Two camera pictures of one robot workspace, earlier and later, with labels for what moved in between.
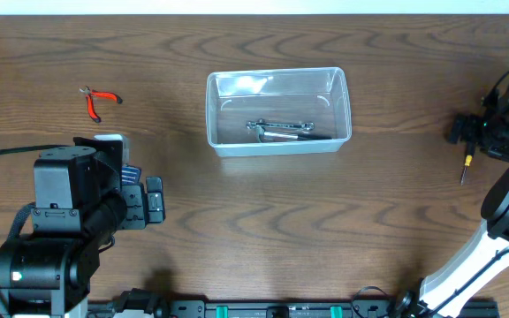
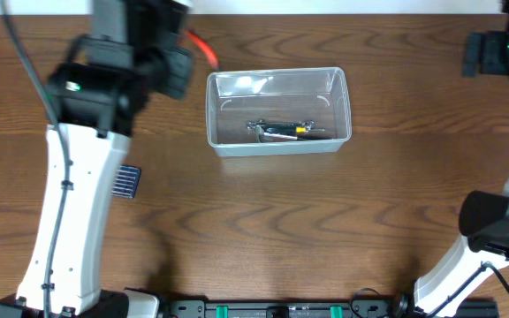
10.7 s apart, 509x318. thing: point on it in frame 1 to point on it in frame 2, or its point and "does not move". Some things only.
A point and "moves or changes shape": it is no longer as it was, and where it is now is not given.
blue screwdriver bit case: (130, 175) does not move
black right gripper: (473, 132) to (473, 54)
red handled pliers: (91, 94) moves or changes shape
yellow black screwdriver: (468, 158) to (292, 130)
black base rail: (311, 309) does not move
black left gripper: (135, 206) to (177, 71)
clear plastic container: (277, 111) does not move
